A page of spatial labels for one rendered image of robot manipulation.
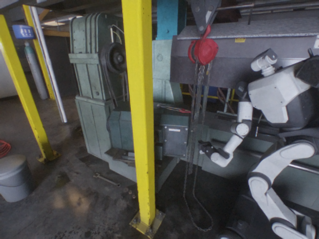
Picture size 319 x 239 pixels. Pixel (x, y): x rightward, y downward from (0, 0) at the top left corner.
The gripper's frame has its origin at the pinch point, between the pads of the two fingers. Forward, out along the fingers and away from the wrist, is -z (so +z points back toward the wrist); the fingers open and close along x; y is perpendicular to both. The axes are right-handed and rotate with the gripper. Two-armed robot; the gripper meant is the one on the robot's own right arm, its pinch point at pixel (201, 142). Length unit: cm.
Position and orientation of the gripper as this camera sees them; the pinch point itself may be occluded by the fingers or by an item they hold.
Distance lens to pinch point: 130.7
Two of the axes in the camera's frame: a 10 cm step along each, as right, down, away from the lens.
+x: 9.5, -1.3, 2.8
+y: 0.0, -9.1, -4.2
